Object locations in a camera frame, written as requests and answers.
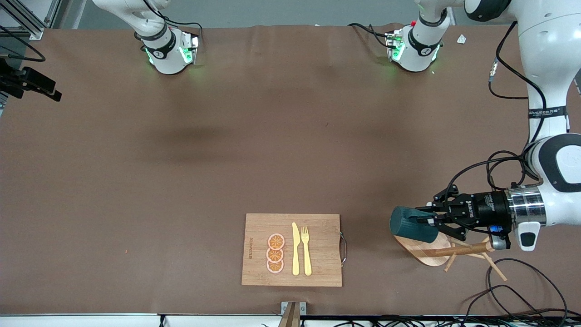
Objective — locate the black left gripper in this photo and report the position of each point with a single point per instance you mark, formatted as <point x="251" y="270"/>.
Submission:
<point x="488" y="208"/>

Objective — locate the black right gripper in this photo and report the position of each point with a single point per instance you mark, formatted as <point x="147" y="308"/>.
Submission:
<point x="32" y="80"/>

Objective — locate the dark green cup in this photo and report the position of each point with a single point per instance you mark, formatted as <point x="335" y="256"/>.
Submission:
<point x="404" y="225"/>

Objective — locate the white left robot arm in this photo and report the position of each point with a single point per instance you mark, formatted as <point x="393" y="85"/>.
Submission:
<point x="544" y="54"/>

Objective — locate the wooden cup rack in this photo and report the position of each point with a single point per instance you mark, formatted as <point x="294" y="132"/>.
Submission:
<point x="431" y="256"/>

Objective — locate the wooden cutting board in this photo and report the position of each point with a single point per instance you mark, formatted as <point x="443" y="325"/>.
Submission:
<point x="322" y="254"/>

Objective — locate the yellow plastic fork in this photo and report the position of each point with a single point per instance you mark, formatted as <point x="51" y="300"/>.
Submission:
<point x="307" y="259"/>

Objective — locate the yellow plastic knife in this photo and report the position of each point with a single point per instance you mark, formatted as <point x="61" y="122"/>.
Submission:
<point x="295" y="250"/>

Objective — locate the toy orange slice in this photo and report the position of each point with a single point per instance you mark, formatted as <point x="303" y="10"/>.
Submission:
<point x="275" y="266"/>
<point x="274" y="255"/>
<point x="276" y="241"/>

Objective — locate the white paper scrap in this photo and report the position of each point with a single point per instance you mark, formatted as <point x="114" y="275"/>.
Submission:
<point x="462" y="39"/>

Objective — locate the brown table mat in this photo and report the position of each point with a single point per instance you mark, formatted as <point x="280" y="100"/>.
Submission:
<point x="227" y="181"/>

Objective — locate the aluminium frame profile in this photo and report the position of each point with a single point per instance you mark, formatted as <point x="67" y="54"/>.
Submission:
<point x="36" y="32"/>

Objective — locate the metal table edge bracket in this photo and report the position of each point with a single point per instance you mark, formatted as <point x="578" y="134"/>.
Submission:
<point x="292" y="313"/>

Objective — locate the white table edge rail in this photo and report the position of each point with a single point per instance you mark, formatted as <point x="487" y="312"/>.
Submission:
<point x="68" y="321"/>

